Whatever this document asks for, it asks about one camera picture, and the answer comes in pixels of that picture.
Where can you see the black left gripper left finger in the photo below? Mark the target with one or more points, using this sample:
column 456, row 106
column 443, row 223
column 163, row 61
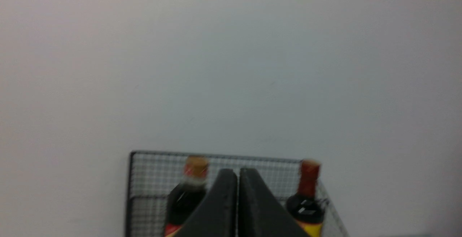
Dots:
column 216, row 215

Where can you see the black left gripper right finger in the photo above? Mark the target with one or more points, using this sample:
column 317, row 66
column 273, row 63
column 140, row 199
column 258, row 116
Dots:
column 260, row 213

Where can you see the vinegar bottle with gold cap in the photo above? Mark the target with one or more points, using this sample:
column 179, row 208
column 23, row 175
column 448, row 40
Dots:
column 187, row 195

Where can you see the soy sauce bottle red cap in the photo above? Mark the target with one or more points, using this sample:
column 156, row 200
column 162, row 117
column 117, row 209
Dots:
column 303, row 206

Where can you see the black wire mesh rack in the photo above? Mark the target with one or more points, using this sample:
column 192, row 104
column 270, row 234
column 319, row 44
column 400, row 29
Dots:
column 153, row 174

